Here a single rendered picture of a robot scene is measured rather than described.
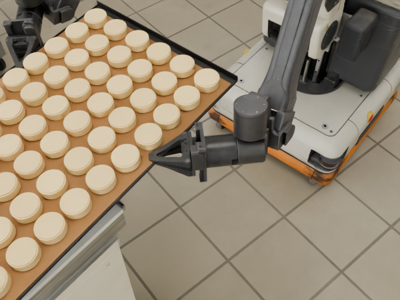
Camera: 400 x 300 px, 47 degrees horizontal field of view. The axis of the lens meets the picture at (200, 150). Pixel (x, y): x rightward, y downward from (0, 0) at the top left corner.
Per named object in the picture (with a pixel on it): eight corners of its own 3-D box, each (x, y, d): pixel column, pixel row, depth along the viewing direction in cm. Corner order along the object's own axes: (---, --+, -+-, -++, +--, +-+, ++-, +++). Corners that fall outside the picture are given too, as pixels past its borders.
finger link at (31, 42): (-1, 62, 94) (5, 31, 100) (12, 86, 100) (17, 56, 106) (33, 58, 95) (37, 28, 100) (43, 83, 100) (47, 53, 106)
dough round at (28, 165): (31, 184, 81) (27, 178, 79) (11, 171, 82) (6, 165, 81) (51, 163, 83) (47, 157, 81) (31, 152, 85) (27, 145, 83)
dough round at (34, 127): (16, 131, 87) (12, 124, 86) (39, 116, 89) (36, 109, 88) (31, 146, 85) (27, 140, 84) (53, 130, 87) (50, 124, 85)
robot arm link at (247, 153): (270, 168, 83) (263, 146, 87) (272, 139, 78) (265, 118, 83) (231, 172, 83) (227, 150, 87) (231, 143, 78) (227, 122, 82)
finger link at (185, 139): (152, 187, 84) (203, 182, 85) (147, 166, 78) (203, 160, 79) (150, 156, 88) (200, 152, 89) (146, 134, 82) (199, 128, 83)
